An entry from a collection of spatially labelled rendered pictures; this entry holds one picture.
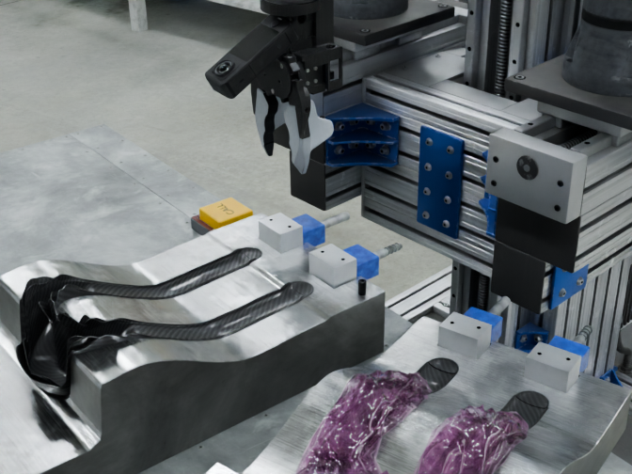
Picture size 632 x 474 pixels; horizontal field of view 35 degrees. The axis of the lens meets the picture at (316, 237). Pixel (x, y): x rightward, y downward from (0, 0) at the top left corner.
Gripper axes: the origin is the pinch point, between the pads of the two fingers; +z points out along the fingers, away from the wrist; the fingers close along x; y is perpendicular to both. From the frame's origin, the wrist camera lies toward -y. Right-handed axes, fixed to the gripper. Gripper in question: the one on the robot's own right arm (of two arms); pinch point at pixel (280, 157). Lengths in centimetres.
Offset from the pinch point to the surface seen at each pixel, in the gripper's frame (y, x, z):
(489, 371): 3.9, -33.5, 15.4
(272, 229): -2.2, -0.6, 9.2
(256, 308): -11.4, -10.0, 12.8
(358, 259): 2.9, -11.8, 10.5
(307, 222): 3.8, -0.2, 10.5
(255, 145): 125, 193, 101
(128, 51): 140, 322, 100
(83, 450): -37.8, -17.4, 15.0
